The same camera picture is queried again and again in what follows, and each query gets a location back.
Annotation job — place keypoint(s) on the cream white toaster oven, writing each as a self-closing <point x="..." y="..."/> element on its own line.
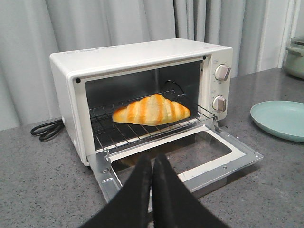
<point x="89" y="78"/>

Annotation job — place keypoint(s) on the metal wire oven rack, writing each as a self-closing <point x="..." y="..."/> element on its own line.
<point x="109" y="135"/>

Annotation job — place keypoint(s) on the oven control knob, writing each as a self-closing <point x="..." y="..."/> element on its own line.
<point x="219" y="103"/>
<point x="222" y="72"/>

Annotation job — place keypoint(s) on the grey pleated curtain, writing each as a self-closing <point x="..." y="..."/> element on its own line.
<point x="30" y="30"/>

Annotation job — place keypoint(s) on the light green round plate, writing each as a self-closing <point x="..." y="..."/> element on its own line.
<point x="283" y="119"/>

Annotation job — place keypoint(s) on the golden croissant bread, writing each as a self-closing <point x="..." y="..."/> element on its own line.
<point x="151" y="111"/>

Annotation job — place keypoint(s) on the lower oven control knob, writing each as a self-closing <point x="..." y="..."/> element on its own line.
<point x="219" y="103"/>

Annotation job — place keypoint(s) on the light green lidded pot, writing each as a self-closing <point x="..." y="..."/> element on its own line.
<point x="294" y="61"/>

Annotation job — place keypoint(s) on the upper oven control knob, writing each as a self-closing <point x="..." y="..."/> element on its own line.
<point x="222" y="72"/>

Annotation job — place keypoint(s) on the oven glass door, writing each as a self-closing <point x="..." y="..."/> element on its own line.
<point x="202" y="155"/>

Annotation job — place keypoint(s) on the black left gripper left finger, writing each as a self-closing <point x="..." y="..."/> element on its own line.
<point x="129" y="207"/>

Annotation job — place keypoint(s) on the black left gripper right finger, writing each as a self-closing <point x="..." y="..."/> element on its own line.
<point x="174" y="206"/>

